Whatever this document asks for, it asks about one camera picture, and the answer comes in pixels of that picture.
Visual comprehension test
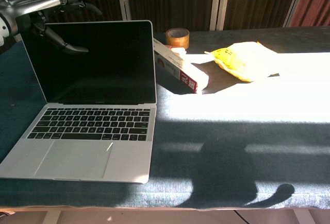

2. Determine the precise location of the dark teal table cloth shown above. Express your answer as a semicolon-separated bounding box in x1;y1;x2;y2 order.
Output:
0;26;330;211

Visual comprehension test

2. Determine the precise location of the black cable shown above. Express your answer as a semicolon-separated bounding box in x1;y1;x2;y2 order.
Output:
233;210;249;224

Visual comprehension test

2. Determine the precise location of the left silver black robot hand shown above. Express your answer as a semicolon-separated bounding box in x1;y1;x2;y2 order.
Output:
0;0;103;54

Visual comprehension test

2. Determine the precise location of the brown packing tape roll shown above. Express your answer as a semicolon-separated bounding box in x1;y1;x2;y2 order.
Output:
165;28;190;49

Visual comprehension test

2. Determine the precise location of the silver laptop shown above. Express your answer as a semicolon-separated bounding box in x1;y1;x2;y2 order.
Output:
0;20;158;184

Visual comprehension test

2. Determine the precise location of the white red cardboard box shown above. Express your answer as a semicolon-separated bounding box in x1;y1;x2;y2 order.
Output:
153;38;210;95

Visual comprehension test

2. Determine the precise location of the yellow snack bag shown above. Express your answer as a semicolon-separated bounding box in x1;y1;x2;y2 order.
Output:
204;41;280;83

